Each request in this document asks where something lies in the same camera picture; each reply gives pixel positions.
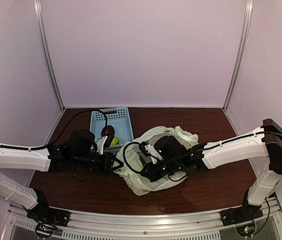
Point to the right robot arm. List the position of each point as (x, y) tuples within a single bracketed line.
[(262, 143)]

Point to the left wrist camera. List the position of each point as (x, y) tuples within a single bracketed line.
[(104, 143)]

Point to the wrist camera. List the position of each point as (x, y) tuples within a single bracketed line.
[(104, 143), (150, 152)]

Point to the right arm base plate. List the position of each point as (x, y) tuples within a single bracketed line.
[(237, 215)]

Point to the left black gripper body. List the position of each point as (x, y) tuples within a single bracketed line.
[(82, 160)]

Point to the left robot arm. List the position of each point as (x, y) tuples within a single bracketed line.
[(26, 158)]

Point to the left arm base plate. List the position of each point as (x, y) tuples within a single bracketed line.
[(54, 217)]

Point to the light blue perforated basket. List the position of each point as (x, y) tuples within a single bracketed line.
[(119, 119)]

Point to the front aluminium rail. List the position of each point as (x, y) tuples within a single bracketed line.
[(206, 225)]

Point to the circuit board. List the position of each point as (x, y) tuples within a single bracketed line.
[(44, 231), (246, 230)]

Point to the left aluminium frame post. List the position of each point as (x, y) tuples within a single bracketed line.
[(46, 53)]

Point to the aluminium frame post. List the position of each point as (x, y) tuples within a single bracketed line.
[(46, 53), (245, 31)]

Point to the left circuit board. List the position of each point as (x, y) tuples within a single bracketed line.
[(44, 231)]

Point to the light green plastic bag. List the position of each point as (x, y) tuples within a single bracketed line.
[(141, 185)]

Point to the dark red fruit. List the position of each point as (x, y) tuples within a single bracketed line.
[(108, 131)]

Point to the light green fruit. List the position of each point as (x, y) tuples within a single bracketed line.
[(115, 141)]

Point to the right aluminium frame post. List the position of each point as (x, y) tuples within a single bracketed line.
[(245, 31)]

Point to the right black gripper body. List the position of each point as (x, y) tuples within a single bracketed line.
[(172, 167)]

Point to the right circuit board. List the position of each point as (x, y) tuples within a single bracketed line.
[(246, 230)]

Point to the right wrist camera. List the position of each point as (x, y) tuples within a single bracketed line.
[(150, 152)]

